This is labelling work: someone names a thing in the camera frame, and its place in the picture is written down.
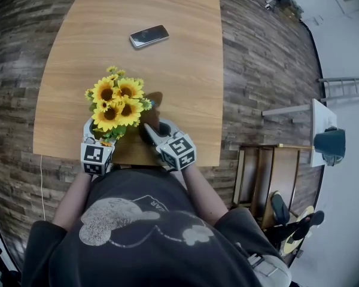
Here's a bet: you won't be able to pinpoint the white floor cable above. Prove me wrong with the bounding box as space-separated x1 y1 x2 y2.
39 154 47 222

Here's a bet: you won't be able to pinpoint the person's right forearm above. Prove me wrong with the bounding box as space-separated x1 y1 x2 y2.
181 163 230 227

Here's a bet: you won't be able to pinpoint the cardboard box with clutter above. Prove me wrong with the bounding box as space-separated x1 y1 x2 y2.
276 0 305 20

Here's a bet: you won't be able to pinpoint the white side table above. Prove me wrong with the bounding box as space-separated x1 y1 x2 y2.
261 98 338 167

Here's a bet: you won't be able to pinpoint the grey waist pack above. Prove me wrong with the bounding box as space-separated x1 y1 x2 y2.
248 251 293 287

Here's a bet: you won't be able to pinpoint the person's left forearm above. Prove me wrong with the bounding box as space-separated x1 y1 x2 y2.
52 172 93 231

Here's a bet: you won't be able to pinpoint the person's dark printed t-shirt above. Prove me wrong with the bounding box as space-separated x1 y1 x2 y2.
20 167 293 287

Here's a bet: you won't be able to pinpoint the wooden table with white legs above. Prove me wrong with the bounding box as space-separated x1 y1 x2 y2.
32 0 225 167

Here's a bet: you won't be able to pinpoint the brown cloth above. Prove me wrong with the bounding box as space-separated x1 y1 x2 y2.
137 90 166 140

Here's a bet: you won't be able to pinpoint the sunflower bouquet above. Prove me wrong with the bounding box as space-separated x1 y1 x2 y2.
84 66 153 143

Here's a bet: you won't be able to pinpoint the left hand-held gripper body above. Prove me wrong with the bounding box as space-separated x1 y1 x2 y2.
79 135 115 177

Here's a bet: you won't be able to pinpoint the black office chair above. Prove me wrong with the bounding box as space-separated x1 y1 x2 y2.
258 190 326 251

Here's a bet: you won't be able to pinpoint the grey metal ladder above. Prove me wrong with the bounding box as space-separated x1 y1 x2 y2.
317 76 359 103

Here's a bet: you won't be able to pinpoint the black smartphone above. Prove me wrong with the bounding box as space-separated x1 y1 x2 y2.
129 25 170 50

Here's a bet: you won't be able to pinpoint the yellow round table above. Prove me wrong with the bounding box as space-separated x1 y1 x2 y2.
279 205 315 257

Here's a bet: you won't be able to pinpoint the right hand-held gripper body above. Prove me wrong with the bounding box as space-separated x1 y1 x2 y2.
152 129 197 173

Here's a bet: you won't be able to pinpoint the green and white round device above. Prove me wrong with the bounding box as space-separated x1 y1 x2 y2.
321 154 345 167

